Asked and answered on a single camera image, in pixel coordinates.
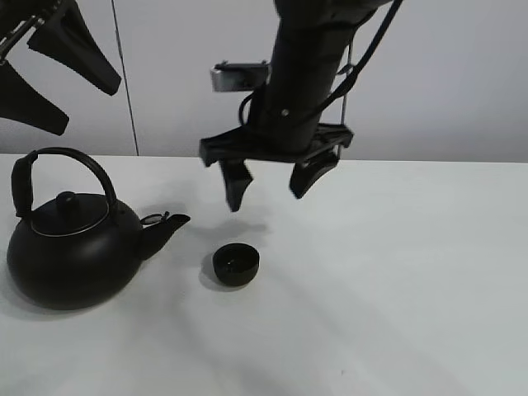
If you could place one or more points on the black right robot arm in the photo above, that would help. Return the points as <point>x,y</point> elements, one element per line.
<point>279,119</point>

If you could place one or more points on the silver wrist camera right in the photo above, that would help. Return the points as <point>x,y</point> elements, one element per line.
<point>239,77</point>

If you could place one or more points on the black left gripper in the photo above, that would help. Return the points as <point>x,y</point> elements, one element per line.
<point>62,35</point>

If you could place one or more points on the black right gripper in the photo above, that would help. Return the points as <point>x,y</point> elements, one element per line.
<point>314,149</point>

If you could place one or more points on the black round teapot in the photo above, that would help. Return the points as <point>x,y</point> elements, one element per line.
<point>79,249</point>

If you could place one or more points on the small black teacup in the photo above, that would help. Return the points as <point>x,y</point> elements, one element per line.
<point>236,264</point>

